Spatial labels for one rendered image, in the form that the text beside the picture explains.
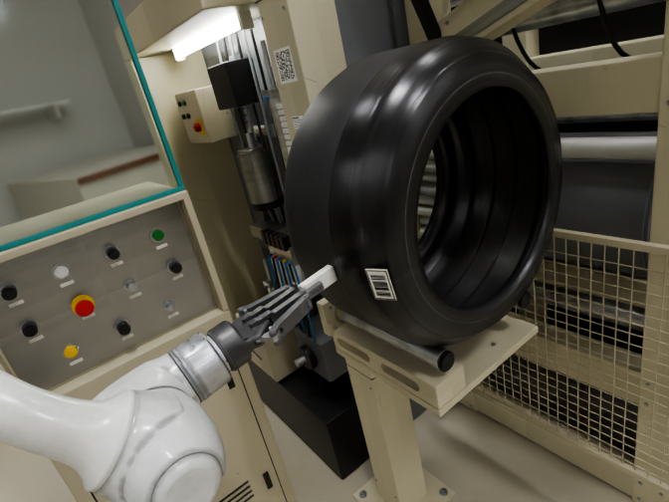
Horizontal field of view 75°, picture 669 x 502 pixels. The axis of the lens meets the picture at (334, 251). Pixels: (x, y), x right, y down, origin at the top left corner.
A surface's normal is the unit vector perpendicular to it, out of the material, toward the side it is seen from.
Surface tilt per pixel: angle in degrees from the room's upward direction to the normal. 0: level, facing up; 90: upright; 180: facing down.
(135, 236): 90
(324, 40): 90
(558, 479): 0
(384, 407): 90
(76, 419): 48
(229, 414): 90
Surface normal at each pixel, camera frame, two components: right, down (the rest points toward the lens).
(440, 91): 0.48, 0.07
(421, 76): 0.00, -0.35
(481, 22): -0.78, 0.39
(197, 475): 0.62, 0.19
